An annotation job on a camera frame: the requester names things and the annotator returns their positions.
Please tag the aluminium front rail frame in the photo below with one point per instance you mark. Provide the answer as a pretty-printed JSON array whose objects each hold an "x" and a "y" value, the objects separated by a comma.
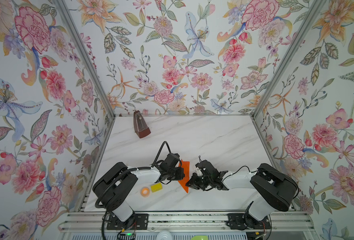
[{"x": 200, "y": 221}]

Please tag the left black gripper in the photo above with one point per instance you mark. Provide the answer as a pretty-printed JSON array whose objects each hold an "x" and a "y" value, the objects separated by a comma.
[{"x": 180, "y": 176}]

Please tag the orange tape roll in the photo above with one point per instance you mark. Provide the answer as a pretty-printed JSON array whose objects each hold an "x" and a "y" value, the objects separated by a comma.
[{"x": 145, "y": 192}]

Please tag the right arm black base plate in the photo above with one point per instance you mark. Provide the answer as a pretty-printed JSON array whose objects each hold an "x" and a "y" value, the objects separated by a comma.
[{"x": 246, "y": 222}]

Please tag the green object at edge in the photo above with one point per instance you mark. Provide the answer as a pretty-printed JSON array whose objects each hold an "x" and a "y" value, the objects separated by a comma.
[{"x": 200, "y": 237}]

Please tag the white round object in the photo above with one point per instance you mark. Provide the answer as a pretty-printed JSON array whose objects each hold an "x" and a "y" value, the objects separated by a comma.
[{"x": 164, "y": 235}]

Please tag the brown wooden metronome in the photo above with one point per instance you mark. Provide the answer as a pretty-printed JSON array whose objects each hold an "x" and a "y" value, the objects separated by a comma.
[{"x": 140, "y": 126}]

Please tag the yellow rectangular block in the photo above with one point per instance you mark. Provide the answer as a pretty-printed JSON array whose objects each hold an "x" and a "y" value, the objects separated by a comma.
[{"x": 156, "y": 187}]

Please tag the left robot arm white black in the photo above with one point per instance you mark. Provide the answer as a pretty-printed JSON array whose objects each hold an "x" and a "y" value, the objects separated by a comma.
[{"x": 116, "y": 184}]

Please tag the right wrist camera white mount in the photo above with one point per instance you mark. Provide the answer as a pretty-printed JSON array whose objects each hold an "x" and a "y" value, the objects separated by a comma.
[{"x": 198, "y": 171}]

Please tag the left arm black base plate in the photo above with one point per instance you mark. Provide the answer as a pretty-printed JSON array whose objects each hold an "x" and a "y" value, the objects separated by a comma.
[{"x": 135, "y": 222}]

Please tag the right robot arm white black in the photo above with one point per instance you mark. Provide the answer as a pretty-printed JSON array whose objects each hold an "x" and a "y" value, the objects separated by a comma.
[{"x": 275, "y": 190}]

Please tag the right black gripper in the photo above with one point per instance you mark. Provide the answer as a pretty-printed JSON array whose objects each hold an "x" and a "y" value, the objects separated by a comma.
[{"x": 193, "y": 182}]

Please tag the orange square paper sheet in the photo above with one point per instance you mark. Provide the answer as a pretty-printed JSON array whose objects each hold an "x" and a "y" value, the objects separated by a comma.
[{"x": 184, "y": 177}]

